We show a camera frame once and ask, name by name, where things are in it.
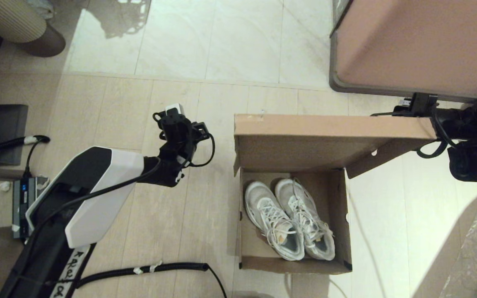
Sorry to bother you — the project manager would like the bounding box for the white mesh sneaker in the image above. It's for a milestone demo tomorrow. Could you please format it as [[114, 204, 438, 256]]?
[[245, 181, 305, 261], [275, 178, 335, 261]]

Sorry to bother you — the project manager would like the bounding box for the brown cardboard shoe box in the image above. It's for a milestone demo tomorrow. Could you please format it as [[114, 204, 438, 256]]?
[[234, 114, 437, 275]]

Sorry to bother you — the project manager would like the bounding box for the white handwritten label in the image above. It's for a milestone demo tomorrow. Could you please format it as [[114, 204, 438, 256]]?
[[54, 246, 90, 298]]

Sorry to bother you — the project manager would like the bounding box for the grey metal power converter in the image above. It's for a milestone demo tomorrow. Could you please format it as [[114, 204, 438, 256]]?
[[13, 177, 49, 240]]

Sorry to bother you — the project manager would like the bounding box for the grey crumpled cloth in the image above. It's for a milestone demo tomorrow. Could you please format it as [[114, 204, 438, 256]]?
[[25, 0, 55, 19]]

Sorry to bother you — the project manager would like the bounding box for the beige ribbed pouf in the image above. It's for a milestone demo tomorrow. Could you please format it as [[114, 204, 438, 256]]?
[[0, 0, 48, 43]]

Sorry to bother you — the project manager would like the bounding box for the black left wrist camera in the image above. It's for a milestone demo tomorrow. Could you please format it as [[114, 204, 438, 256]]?
[[193, 122, 211, 141]]

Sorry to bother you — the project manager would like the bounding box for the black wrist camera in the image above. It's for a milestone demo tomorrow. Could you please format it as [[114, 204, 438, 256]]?
[[394, 93, 439, 118], [193, 122, 211, 141]]

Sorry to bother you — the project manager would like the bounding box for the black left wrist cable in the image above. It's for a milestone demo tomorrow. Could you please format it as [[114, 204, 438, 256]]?
[[188, 133, 216, 168]]

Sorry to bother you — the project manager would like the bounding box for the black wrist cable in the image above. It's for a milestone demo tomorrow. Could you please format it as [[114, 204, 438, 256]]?
[[417, 118, 452, 159], [188, 133, 216, 168]]

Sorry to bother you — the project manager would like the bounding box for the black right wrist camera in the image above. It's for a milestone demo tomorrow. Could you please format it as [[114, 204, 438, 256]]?
[[394, 93, 439, 118]]

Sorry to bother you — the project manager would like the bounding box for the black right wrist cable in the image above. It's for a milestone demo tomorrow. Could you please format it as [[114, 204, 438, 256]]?
[[417, 118, 452, 159]]

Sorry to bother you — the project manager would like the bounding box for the pink cabinet with dark frame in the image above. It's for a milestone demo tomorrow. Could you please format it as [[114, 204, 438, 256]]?
[[328, 0, 477, 104]]

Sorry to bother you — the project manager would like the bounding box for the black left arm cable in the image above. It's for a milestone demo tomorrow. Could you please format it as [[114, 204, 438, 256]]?
[[23, 163, 162, 249]]

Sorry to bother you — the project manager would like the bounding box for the long black corrugated cable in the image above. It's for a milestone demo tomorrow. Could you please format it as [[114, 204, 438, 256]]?
[[77, 262, 210, 289]]

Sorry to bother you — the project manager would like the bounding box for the thin black cable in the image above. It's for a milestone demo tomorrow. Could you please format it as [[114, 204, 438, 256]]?
[[207, 267, 228, 298]]

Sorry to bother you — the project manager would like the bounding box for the short black plug cable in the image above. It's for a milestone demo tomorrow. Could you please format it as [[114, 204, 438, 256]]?
[[25, 142, 43, 179]]

